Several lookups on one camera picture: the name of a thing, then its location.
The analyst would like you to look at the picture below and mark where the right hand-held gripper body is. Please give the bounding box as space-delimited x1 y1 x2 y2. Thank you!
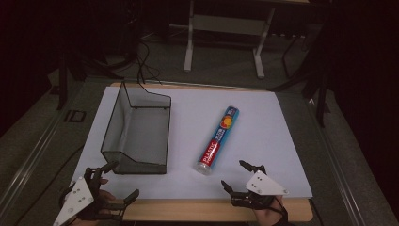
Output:
230 169 290 211

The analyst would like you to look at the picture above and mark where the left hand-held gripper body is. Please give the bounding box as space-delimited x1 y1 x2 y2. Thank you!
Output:
52 167 126 226

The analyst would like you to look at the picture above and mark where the person's left hand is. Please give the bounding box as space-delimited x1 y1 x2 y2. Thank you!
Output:
95 178 117 204

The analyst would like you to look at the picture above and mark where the person's right hand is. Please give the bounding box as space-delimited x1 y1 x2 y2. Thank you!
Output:
252 195 289 226

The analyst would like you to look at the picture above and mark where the white paper sheet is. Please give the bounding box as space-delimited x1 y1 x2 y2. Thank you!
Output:
71 86 314 201

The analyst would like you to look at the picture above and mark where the blue red plastic wrap tube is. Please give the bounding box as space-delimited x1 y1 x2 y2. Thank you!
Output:
195 105 240 176

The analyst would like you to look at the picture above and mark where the grey mesh basket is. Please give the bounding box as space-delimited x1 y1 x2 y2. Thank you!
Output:
100 81 172 175

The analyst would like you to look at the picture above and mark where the black floor socket plate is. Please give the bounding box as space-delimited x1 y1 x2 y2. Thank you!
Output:
63 109 87 124

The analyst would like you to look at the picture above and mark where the black tripod stand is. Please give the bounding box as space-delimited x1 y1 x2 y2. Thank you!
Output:
267 31 331 128
56 46 125 111

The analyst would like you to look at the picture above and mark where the white metal stand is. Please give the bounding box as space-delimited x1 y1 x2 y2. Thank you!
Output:
183 0 278 80

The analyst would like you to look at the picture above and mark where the black hand strap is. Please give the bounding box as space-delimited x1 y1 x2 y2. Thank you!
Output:
268 195 290 226

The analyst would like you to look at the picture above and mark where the black cable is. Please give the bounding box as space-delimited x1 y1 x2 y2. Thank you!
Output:
12 144 86 226
135 40 163 87

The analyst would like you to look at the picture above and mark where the metal floor rail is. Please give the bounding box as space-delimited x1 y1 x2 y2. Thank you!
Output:
305 96 369 226
0 89 73 215

